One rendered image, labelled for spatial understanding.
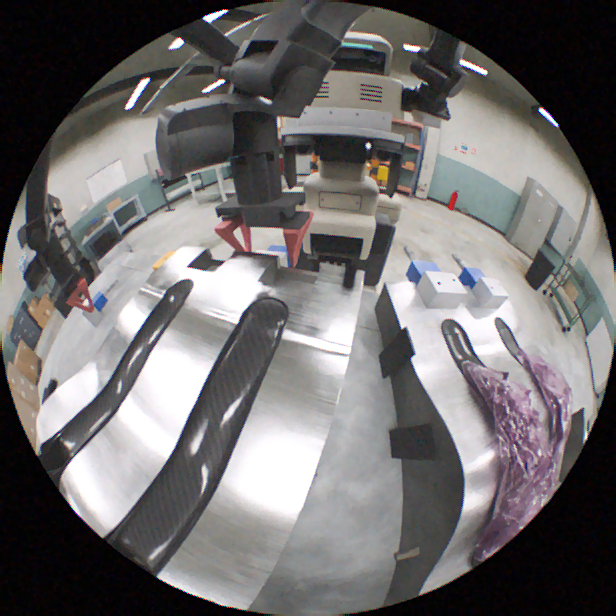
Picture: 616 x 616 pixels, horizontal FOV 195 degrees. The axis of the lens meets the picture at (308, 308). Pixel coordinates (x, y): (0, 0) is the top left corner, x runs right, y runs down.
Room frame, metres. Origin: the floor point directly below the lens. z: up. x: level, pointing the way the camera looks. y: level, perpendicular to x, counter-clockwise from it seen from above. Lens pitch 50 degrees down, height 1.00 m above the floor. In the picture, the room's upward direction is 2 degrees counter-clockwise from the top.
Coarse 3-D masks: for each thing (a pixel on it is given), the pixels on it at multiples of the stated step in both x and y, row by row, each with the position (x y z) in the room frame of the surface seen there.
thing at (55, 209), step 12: (48, 204) 1.41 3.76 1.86; (60, 204) 2.01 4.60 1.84; (60, 216) 1.96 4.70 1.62; (24, 228) 0.88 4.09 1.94; (24, 240) 0.81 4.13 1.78; (60, 240) 1.39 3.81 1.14; (72, 240) 1.99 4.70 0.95; (84, 264) 1.71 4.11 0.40; (48, 276) 0.92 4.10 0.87; (84, 276) 1.42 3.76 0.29; (48, 288) 0.81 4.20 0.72; (60, 300) 0.85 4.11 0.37; (60, 312) 0.71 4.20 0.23
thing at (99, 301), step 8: (112, 288) 0.23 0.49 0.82; (96, 296) 0.19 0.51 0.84; (104, 296) 0.19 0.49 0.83; (88, 304) 0.15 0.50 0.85; (96, 304) 0.17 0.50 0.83; (104, 304) 0.18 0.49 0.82; (88, 312) 0.14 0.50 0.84; (96, 312) 0.15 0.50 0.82; (88, 320) 0.12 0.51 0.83; (96, 320) 0.14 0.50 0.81
